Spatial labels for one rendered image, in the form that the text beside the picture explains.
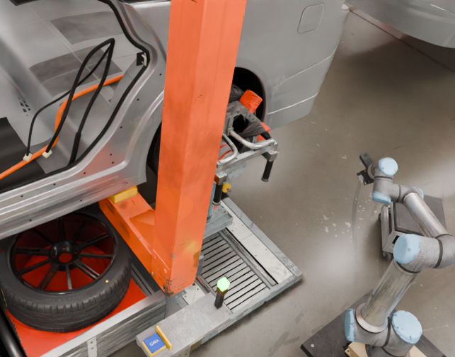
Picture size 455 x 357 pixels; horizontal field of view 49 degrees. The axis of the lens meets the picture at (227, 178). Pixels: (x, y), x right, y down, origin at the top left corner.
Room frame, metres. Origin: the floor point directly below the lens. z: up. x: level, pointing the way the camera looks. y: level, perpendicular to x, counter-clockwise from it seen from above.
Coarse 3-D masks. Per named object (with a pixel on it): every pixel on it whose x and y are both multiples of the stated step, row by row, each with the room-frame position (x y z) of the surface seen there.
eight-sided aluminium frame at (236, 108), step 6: (234, 102) 2.10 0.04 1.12; (240, 102) 2.14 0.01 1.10; (228, 108) 2.06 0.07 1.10; (234, 108) 2.05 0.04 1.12; (240, 108) 2.06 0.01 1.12; (246, 108) 2.09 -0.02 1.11; (228, 114) 2.00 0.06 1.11; (234, 114) 2.04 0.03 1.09; (246, 114) 2.10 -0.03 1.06; (252, 114) 2.13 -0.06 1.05; (252, 120) 2.14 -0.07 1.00; (258, 120) 2.18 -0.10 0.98; (252, 138) 2.17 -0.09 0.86; (240, 150) 2.20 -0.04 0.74; (246, 150) 2.19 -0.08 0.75; (228, 180) 2.07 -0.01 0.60
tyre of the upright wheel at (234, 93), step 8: (232, 88) 2.16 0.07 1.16; (232, 96) 2.13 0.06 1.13; (240, 96) 2.17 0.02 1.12; (248, 120) 2.24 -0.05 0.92; (160, 128) 1.90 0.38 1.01; (160, 136) 1.88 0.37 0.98; (152, 144) 1.88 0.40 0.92; (240, 144) 2.23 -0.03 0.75; (152, 152) 1.87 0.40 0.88; (152, 160) 1.86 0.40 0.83; (152, 168) 1.88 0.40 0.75
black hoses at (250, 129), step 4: (252, 124) 2.06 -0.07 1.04; (256, 124) 2.05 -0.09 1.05; (248, 128) 2.04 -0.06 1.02; (252, 128) 2.03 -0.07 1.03; (256, 128) 2.03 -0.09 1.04; (260, 128) 2.03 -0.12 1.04; (264, 128) 2.07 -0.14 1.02; (240, 132) 2.05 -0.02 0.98; (244, 132) 2.02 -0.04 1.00; (248, 132) 2.02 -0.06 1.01; (252, 132) 2.02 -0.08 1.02; (256, 132) 2.01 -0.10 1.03; (260, 132) 2.01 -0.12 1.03; (264, 132) 2.04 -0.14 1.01; (268, 132) 2.05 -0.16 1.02; (244, 136) 2.01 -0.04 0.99; (248, 136) 2.01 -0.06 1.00; (252, 136) 2.00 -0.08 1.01; (264, 136) 2.07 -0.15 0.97; (268, 136) 2.05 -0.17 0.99
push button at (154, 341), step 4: (152, 336) 1.10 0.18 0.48; (156, 336) 1.10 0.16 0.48; (144, 340) 1.07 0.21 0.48; (148, 340) 1.08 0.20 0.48; (152, 340) 1.08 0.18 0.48; (156, 340) 1.08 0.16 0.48; (160, 340) 1.09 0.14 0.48; (148, 344) 1.06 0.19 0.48; (152, 344) 1.06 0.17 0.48; (156, 344) 1.06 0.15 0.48; (160, 344) 1.07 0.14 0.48; (164, 344) 1.07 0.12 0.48; (152, 348) 1.04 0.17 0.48; (156, 348) 1.04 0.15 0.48; (152, 352) 1.03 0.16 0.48
